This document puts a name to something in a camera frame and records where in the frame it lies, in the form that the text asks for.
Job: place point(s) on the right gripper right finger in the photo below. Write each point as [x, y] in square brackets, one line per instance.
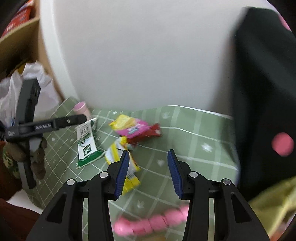
[234, 219]

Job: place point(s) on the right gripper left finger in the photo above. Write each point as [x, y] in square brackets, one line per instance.
[62, 218]

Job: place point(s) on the green white milk carton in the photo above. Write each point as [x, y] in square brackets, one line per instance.
[87, 148]

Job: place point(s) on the yellow snack wrapper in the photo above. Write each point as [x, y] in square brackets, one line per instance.
[113, 154]

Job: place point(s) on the green bag lined trash bin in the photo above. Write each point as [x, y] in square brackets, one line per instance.
[273, 204]

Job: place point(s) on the white plastic bag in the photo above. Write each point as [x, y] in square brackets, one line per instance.
[49, 98]

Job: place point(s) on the pink round bottle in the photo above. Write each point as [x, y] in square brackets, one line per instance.
[82, 108]

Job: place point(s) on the pink caterpillar toy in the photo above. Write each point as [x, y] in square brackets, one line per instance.
[156, 223]

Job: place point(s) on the wooden shelf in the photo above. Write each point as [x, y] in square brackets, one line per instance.
[26, 44]

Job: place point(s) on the pink yellow snack packet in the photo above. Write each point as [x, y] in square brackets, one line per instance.
[125, 125]

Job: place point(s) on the red snack wrapper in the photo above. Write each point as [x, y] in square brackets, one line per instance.
[153, 131]

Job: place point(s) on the black Hello Kitty pillow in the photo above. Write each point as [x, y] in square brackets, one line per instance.
[264, 101]

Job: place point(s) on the white bed headboard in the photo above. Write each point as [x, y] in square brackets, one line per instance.
[136, 55]

